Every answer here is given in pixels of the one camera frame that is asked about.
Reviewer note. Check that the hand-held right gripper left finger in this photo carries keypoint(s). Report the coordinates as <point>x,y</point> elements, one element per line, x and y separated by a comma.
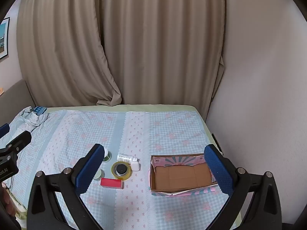
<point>90,170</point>

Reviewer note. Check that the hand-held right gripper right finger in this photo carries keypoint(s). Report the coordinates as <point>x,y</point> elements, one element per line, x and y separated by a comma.
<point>218,170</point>

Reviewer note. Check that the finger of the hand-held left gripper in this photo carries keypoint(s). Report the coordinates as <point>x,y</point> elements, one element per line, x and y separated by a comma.
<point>4,129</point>
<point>20,139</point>

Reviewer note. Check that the green jar with white lid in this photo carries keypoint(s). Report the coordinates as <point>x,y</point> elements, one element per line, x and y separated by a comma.
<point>107,155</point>

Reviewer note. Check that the red rectangular box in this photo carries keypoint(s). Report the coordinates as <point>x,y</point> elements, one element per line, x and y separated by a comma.
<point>111,183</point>

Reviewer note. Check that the yellow tape roll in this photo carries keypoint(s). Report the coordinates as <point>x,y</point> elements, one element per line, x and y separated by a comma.
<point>122,176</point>

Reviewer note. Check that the cardboard box with pink lining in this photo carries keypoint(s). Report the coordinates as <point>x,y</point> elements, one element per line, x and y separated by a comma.
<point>182,175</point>

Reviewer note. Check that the white plastic bottle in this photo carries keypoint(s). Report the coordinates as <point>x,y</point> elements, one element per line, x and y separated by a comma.
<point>124,158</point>

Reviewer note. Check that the white earbud case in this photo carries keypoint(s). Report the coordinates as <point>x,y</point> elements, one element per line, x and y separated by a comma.
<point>135,166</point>

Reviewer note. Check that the person's left hand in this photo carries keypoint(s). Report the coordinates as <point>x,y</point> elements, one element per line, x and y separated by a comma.
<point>5,197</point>

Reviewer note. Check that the pale green round lid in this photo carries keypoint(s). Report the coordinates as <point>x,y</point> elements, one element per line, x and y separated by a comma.
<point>99,174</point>

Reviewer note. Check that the crumpled light blue cloth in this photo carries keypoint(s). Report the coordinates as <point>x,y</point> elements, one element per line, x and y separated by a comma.
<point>30,119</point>

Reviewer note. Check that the beige sofa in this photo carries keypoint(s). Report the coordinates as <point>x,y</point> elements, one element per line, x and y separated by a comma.
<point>16,95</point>

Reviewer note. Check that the green patterned cloth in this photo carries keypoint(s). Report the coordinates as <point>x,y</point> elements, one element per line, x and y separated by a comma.
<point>19,206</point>

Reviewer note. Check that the blue gingham floral blanket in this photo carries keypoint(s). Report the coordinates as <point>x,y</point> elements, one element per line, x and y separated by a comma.
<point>144,136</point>

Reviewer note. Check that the light green bed sheet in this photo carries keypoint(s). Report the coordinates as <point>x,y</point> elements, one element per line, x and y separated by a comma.
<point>144,106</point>

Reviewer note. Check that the beige curtain panel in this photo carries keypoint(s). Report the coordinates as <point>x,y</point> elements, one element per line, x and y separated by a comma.
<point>163,40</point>
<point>60,40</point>

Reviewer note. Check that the framed wall picture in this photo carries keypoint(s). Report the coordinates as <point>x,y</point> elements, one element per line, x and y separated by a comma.
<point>3,38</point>

